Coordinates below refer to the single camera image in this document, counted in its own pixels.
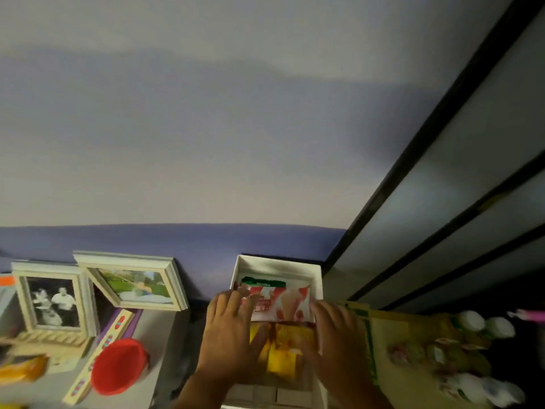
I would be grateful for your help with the wooden peg rack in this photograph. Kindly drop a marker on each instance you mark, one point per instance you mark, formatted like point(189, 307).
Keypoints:
point(47, 342)

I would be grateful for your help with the person's left hand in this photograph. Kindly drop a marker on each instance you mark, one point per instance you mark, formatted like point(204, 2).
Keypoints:
point(225, 340)

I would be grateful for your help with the person's left forearm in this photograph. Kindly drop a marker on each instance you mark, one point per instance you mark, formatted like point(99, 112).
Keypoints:
point(202, 396)

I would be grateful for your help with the red lid jar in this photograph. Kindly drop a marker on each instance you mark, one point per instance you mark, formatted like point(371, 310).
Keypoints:
point(119, 366)

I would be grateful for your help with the green snack box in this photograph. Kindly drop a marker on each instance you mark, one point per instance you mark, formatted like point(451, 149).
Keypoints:
point(366, 332)

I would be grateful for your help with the black cabinet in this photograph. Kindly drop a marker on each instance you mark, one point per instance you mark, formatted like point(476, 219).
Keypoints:
point(532, 362)

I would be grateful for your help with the landscape photo frame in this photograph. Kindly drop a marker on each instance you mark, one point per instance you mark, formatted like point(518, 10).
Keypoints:
point(132, 285)

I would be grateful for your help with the cream strip coloured marks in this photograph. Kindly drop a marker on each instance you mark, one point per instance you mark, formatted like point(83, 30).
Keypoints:
point(102, 349)

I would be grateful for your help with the orange green snack bag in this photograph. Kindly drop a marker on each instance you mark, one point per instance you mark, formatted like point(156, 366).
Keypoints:
point(264, 281)

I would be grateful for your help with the person's right hand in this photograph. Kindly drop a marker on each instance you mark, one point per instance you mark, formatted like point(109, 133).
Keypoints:
point(345, 349)

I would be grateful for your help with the white cardboard box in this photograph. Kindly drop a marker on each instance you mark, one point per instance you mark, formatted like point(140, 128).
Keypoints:
point(276, 266)

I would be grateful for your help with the pink hand pump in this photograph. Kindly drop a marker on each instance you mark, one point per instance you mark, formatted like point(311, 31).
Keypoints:
point(530, 316)

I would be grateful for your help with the grey box orange sticker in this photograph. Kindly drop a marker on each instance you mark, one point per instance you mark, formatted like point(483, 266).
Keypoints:
point(6, 298)

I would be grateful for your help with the person's right forearm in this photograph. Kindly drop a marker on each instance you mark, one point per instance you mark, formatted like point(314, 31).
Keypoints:
point(366, 400)

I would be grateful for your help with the orange packet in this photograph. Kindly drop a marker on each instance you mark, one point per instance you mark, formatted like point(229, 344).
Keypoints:
point(23, 369)

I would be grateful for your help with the red wafer biscuit packet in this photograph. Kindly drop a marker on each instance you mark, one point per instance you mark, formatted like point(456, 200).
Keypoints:
point(285, 302)

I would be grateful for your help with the purple book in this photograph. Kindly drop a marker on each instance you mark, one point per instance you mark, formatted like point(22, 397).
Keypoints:
point(134, 321)

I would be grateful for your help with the black-white photo frame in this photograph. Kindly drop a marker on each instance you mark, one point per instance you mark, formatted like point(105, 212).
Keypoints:
point(53, 304)

